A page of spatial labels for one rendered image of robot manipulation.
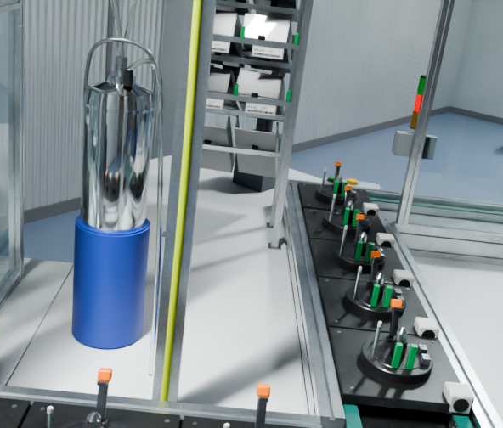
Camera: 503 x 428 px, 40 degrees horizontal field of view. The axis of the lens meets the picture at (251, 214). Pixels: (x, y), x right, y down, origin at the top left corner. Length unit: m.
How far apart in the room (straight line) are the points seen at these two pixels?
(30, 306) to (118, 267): 0.33
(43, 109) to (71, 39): 0.44
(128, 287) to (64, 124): 3.01
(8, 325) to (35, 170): 2.79
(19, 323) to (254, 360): 0.53
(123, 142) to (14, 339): 0.51
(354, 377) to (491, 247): 1.06
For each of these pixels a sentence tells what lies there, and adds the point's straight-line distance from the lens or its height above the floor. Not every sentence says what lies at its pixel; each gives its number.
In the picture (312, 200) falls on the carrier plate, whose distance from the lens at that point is 2.24.
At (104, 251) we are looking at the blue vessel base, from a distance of 1.44.
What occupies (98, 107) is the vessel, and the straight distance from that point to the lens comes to 1.36.
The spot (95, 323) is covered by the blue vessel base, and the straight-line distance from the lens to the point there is 1.52.
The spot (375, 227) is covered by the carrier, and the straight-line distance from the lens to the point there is 2.11.
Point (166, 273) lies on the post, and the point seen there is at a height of 1.17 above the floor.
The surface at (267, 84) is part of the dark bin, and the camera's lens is 2.04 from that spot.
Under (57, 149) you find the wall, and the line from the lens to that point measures 4.43.
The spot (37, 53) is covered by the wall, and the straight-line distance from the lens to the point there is 4.21.
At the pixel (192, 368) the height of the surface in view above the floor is 0.86.
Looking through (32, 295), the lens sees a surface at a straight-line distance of 1.76.
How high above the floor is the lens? 1.69
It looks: 20 degrees down
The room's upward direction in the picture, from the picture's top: 7 degrees clockwise
